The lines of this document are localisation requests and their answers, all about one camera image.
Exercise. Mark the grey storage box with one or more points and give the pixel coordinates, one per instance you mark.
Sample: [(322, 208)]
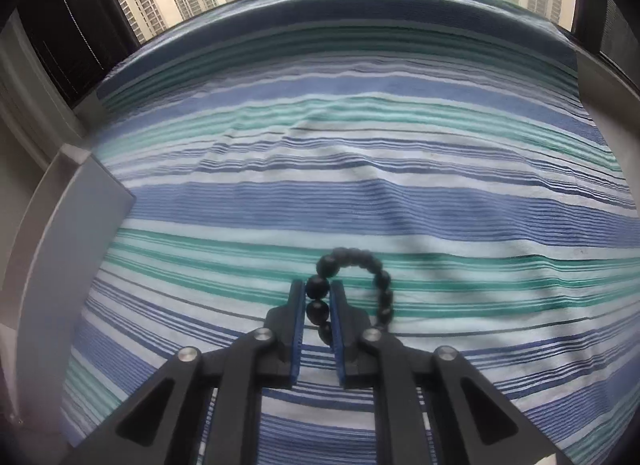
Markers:
[(65, 255)]

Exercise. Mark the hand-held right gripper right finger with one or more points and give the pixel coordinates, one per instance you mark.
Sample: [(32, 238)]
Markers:
[(338, 332)]

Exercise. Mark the grey window screen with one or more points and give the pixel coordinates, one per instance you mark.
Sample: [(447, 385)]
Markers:
[(615, 10)]

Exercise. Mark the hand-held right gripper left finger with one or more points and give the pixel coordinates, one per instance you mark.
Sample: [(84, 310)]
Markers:
[(297, 330)]

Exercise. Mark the blue green striped bedsheet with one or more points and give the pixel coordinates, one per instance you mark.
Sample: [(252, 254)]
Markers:
[(350, 185)]

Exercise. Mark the dark curtain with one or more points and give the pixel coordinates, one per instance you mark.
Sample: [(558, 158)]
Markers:
[(70, 20)]

